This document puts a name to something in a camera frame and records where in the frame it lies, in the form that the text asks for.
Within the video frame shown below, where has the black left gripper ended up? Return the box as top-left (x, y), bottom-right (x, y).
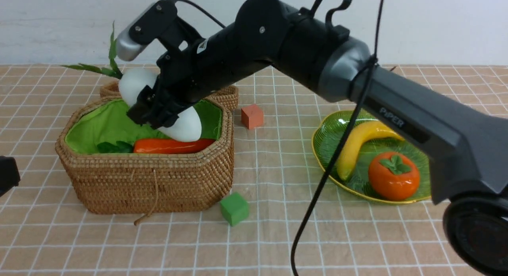
top-left (0, 155), bottom-right (21, 197)

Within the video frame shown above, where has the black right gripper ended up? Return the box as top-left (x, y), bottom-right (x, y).
top-left (148, 20), bottom-right (269, 127)

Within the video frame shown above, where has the white radish toy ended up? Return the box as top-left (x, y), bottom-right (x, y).
top-left (63, 23), bottom-right (202, 142)

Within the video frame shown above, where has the orange carrot toy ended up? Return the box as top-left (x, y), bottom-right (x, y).
top-left (97, 138), bottom-right (216, 154)

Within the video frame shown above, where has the yellow banana toy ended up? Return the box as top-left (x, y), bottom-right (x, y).
top-left (336, 120), bottom-right (404, 181)

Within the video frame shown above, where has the orange persimmon toy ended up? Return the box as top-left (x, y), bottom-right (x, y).
top-left (368, 151), bottom-right (421, 201)

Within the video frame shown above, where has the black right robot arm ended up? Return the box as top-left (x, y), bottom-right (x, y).
top-left (116, 0), bottom-right (508, 276)

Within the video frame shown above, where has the woven wicker basket lid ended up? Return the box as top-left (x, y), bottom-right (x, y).
top-left (100, 81), bottom-right (239, 111)

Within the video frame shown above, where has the checkered beige tablecloth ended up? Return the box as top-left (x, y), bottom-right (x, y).
top-left (0, 65), bottom-right (477, 276)

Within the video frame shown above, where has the orange foam cube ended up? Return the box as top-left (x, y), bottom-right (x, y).
top-left (241, 104), bottom-right (264, 129)

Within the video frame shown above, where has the woven wicker basket green lining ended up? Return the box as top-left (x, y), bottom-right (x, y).
top-left (55, 95), bottom-right (234, 214)

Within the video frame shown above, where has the green foam cube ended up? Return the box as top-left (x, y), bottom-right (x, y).
top-left (219, 192), bottom-right (250, 227)

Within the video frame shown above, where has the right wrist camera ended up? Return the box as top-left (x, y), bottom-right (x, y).
top-left (116, 0), bottom-right (187, 62)

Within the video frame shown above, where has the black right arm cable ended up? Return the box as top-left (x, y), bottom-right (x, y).
top-left (171, 0), bottom-right (386, 276)

